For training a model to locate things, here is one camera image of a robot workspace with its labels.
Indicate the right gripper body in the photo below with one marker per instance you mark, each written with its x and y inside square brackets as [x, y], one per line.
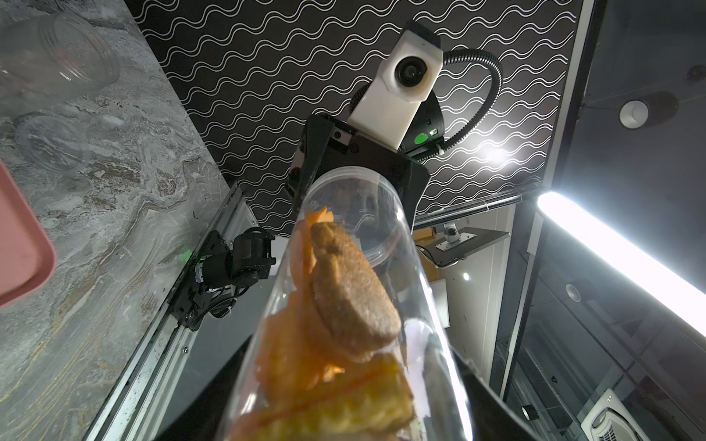
[328, 143]

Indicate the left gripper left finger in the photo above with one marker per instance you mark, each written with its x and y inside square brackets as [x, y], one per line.
[202, 419]

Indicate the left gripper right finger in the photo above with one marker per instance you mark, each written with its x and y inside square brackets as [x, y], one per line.
[491, 419]

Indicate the clear jar lid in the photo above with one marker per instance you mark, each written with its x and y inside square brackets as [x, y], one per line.
[52, 144]

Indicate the clear jar yellow cookies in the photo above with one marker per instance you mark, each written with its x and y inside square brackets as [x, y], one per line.
[50, 59]

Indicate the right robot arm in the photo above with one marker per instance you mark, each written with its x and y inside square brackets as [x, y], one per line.
[440, 124]

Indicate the pink plastic tray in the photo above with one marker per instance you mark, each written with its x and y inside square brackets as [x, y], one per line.
[28, 258]

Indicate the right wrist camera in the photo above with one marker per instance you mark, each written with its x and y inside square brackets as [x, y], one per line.
[403, 81]

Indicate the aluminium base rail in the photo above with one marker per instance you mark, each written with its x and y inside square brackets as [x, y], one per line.
[184, 348]

